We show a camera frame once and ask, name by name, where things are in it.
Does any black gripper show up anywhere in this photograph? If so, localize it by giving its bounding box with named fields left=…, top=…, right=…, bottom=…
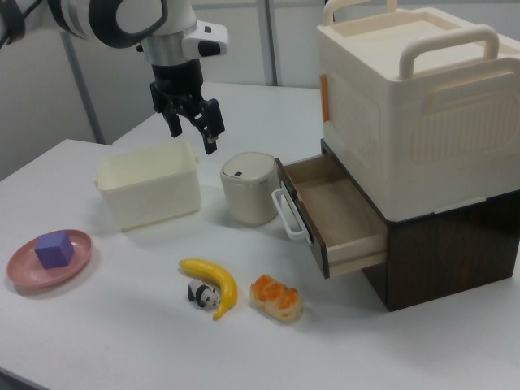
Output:
left=149, top=59, right=227, bottom=156

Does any black and white panda toy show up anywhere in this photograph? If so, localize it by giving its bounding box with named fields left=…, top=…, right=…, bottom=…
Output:
left=187, top=279, right=222, bottom=309

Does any yellow toy banana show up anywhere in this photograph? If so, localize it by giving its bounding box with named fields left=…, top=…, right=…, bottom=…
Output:
left=179, top=257, right=239, bottom=321

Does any salmon sushi toy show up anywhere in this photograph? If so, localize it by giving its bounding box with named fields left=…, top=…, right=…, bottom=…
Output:
left=249, top=274, right=304, bottom=323

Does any cream open plastic storage bin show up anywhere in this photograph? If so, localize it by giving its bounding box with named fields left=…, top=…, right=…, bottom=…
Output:
left=93, top=140, right=203, bottom=232

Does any small cream lidded trash can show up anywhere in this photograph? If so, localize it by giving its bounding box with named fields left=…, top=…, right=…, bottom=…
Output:
left=220, top=151, right=281, bottom=227

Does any purple cube block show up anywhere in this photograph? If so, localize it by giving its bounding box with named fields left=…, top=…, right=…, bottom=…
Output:
left=34, top=230, right=76, bottom=270

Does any pink plastic plate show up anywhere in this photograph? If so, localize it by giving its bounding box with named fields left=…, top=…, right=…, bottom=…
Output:
left=6, top=229, right=93, bottom=290

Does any dark brown wooden cabinet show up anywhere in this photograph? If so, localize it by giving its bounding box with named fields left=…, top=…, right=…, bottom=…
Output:
left=320, top=137, right=520, bottom=313

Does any brown drawer with white handle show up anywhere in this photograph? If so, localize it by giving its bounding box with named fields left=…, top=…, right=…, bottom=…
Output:
left=271, top=152, right=388, bottom=280

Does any cream plastic box with handles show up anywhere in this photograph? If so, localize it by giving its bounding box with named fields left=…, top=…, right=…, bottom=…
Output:
left=316, top=0, right=520, bottom=223

